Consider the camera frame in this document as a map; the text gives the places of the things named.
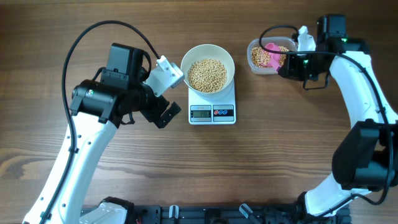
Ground clear plastic container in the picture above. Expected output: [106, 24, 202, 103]
[247, 37, 297, 75]

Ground pink plastic scoop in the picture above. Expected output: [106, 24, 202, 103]
[262, 43, 281, 72]

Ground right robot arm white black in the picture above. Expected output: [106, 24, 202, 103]
[279, 14, 397, 218]

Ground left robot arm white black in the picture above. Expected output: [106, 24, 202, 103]
[24, 43, 184, 223]

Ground white digital kitchen scale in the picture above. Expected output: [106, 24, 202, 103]
[188, 82, 237, 125]

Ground soybeans in bowl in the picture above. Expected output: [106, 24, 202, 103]
[188, 58, 227, 93]

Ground white bowl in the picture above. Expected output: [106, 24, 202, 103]
[180, 44, 235, 98]

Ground soybeans in container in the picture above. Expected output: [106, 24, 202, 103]
[251, 46, 289, 68]

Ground black aluminium frame rail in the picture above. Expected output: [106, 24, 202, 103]
[80, 203, 352, 224]

